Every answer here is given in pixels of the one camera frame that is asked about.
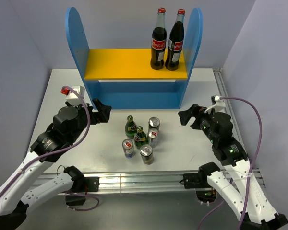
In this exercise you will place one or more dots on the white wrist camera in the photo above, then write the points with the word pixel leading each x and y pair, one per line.
pixel 218 105
pixel 72 98

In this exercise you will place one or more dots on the rear dark beverage can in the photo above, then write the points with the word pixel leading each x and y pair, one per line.
pixel 154 123

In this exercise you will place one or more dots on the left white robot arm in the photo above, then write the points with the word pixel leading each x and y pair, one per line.
pixel 17 199

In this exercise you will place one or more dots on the right side aluminium rail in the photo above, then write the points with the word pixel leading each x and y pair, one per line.
pixel 228 109

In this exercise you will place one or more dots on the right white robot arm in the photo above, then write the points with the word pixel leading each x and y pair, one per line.
pixel 244 195

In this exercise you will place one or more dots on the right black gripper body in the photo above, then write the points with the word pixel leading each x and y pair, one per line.
pixel 205 119

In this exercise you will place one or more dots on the cola glass bottle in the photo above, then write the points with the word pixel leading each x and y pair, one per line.
pixel 158 42
pixel 175 42

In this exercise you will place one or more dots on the front aluminium rail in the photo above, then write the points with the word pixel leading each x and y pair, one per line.
pixel 140 182

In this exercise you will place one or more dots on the silver can red logo middle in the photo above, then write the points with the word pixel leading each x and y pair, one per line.
pixel 152 137

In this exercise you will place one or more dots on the green glass bottle front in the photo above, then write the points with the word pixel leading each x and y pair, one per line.
pixel 140 138

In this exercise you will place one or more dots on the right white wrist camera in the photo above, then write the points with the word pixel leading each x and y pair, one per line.
pixel 218 105

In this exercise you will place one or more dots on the right cola glass bottle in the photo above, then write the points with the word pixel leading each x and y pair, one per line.
pixel 175 42

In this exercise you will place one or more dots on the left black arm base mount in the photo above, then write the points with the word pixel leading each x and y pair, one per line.
pixel 76 195

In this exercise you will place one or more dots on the aluminium rail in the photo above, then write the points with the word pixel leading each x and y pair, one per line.
pixel 228 109
pixel 140 182

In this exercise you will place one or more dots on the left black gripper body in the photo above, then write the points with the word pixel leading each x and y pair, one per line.
pixel 83 120

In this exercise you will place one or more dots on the silver blue can red logo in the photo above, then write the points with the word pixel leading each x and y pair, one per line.
pixel 128 148

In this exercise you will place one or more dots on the green glass bottle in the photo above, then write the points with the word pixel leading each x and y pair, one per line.
pixel 140 138
pixel 130 127

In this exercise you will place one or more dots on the left cola glass bottle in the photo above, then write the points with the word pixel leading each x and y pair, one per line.
pixel 158 42

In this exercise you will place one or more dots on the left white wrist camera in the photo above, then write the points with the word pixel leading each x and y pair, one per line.
pixel 72 98

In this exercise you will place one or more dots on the front dark gold beverage can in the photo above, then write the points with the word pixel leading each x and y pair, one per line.
pixel 146 152

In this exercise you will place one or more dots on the blue and yellow wooden shelf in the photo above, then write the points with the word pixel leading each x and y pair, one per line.
pixel 123 78

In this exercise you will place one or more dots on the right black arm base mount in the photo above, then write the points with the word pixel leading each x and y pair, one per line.
pixel 204 193

